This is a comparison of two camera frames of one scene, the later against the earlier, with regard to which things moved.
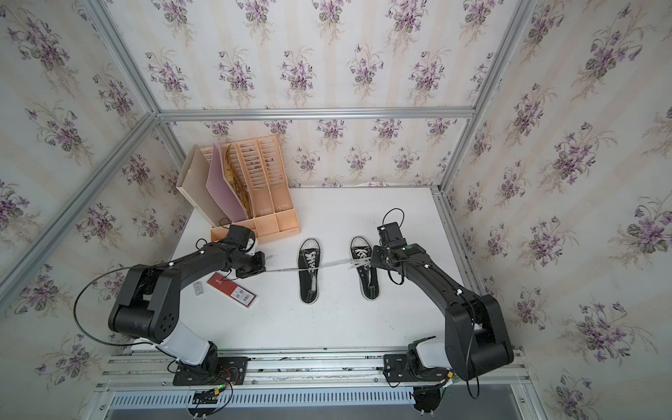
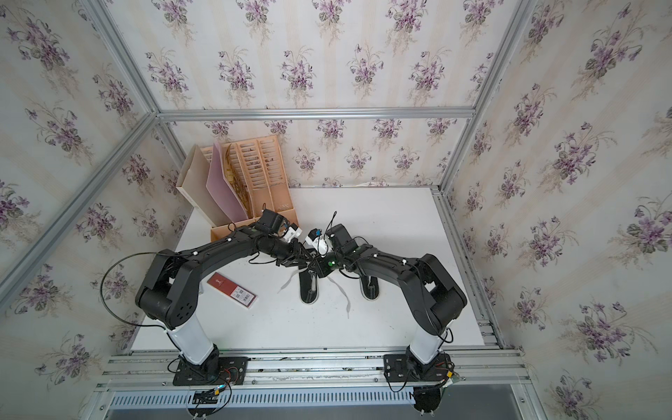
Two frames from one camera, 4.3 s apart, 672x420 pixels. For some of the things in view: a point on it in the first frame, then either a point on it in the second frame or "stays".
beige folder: (192, 187) stays
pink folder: (220, 190) stays
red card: (233, 290) stays
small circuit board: (206, 396) stays
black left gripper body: (253, 265) to (290, 255)
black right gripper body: (378, 255) to (331, 261)
